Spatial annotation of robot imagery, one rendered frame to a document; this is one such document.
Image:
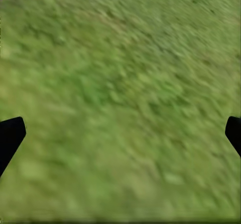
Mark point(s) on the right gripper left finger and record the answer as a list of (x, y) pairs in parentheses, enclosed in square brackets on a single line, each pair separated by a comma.
[(12, 133)]

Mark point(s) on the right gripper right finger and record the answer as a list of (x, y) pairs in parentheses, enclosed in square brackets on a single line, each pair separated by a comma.
[(233, 132)]

